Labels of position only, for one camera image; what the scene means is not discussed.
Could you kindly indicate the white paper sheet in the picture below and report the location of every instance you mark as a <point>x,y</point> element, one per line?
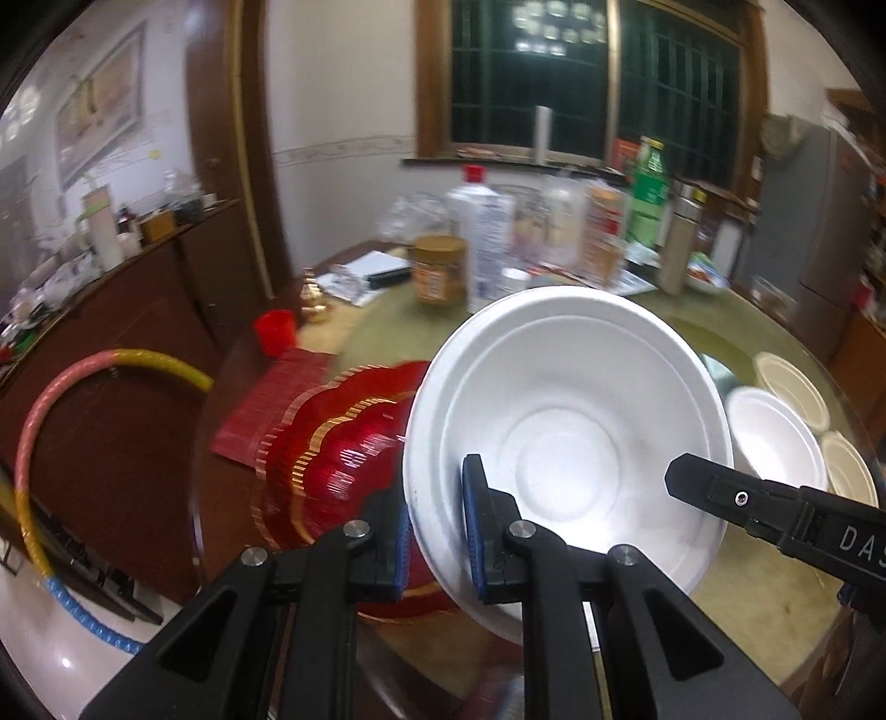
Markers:
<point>360,270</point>

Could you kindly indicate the grey refrigerator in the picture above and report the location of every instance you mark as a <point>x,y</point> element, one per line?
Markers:
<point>810,235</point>

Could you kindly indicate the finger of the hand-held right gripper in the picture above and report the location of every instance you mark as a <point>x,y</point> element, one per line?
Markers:
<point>720,488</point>

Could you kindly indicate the black rectangular box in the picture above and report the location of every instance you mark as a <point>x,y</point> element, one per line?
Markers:
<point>387,278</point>

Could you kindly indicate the dark wooden sideboard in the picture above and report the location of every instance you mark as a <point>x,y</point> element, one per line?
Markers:
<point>118,325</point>

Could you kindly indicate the large red scalloped plate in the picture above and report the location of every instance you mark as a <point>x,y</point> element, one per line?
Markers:
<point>277,471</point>

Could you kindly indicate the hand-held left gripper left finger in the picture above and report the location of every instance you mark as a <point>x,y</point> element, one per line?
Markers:
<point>396,547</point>

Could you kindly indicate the small plate of food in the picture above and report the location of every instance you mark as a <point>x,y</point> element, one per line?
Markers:
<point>709,275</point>

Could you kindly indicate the pink yellow blue hula hoop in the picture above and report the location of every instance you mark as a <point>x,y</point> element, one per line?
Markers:
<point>41,415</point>

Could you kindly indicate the red bamboo mat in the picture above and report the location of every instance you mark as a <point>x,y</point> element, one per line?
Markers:
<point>263,408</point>

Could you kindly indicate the clear container with orange contents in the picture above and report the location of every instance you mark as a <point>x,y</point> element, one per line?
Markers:
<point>606,235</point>

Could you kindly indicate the white tumbler with green lid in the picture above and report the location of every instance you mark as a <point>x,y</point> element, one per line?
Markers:
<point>104,235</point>

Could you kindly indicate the red plastic cup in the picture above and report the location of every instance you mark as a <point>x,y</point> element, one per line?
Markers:
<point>275,334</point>

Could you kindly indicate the clear plastic bag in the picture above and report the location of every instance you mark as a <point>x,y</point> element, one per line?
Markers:
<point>412,218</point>

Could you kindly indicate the gold gourd ornament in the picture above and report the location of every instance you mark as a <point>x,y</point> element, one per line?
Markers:
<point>311,299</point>

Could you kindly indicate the peanut butter jar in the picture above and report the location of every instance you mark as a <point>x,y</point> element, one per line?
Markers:
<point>439,273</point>

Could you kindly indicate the green plastic bottle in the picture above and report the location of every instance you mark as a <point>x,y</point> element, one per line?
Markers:
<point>649,201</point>

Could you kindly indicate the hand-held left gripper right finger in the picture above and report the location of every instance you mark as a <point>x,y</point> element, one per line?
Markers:
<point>474,526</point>

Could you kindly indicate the cream ribbed bowl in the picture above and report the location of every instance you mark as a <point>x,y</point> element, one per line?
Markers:
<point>792,388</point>
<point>850,474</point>

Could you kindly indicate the steel thermos flask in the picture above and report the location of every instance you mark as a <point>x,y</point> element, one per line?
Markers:
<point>680,242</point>

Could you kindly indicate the small red scalloped plate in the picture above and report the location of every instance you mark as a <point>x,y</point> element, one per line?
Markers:
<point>346,478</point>

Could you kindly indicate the small wooden box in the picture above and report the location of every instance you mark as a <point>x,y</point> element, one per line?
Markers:
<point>158,227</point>

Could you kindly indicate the white bottle with red cap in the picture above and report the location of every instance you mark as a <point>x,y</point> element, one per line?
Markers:
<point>484,235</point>

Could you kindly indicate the small white foam bowl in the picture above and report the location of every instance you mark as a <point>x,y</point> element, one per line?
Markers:
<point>775,436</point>

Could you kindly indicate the large white foam bowl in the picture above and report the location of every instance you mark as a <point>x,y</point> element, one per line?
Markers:
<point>554,388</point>

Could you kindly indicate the small white pill bottle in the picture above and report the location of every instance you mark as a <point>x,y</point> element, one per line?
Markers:
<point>515,282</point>

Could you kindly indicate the framed wall picture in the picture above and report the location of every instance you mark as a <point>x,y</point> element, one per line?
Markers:
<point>100,104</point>

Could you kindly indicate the dark barred window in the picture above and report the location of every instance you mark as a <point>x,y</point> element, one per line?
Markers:
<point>588,69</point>

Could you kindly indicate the white tube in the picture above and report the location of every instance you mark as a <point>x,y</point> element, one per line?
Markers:
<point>544,135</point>

